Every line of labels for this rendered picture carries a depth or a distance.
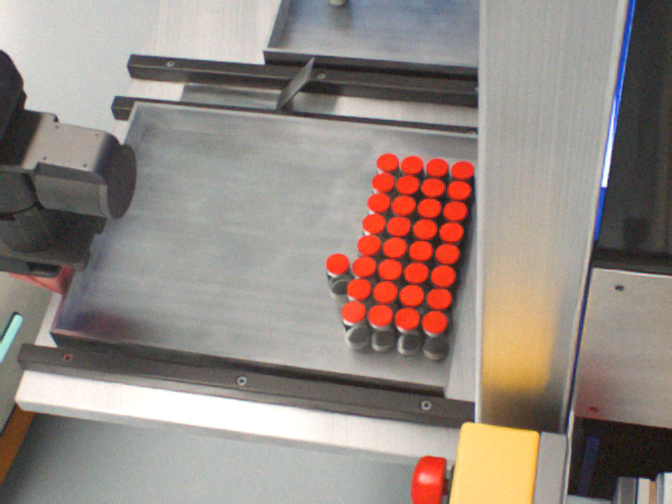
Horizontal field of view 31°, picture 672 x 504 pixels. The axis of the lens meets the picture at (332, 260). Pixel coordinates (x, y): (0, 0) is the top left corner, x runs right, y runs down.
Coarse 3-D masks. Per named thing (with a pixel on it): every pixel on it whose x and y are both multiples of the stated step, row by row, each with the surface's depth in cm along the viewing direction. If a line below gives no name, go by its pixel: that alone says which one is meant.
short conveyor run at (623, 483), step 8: (624, 480) 90; (632, 480) 89; (640, 480) 90; (648, 480) 90; (656, 480) 87; (664, 480) 86; (616, 488) 91; (624, 488) 89; (632, 488) 89; (640, 488) 89; (648, 488) 89; (656, 488) 86; (664, 488) 85; (616, 496) 90; (624, 496) 89; (632, 496) 89; (640, 496) 89; (648, 496) 89; (656, 496) 85; (664, 496) 85
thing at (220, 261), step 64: (128, 128) 115; (192, 128) 118; (256, 128) 116; (320, 128) 114; (384, 128) 113; (192, 192) 115; (256, 192) 114; (320, 192) 113; (128, 256) 111; (192, 256) 111; (256, 256) 110; (320, 256) 109; (64, 320) 106; (128, 320) 107; (192, 320) 107; (256, 320) 106; (320, 320) 106; (384, 384) 99
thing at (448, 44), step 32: (288, 0) 126; (320, 0) 127; (352, 0) 127; (384, 0) 126; (416, 0) 126; (448, 0) 125; (288, 32) 125; (320, 32) 125; (352, 32) 124; (384, 32) 124; (416, 32) 123; (448, 32) 123; (288, 64) 120; (320, 64) 120; (352, 64) 119; (384, 64) 118; (416, 64) 117; (448, 64) 116
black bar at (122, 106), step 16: (112, 112) 120; (128, 112) 119; (256, 112) 117; (272, 112) 117; (288, 112) 117; (304, 112) 116; (416, 128) 114; (432, 128) 114; (448, 128) 114; (464, 128) 114
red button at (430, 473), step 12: (432, 456) 84; (420, 468) 83; (432, 468) 83; (444, 468) 83; (420, 480) 83; (432, 480) 82; (444, 480) 84; (420, 492) 82; (432, 492) 82; (444, 492) 84
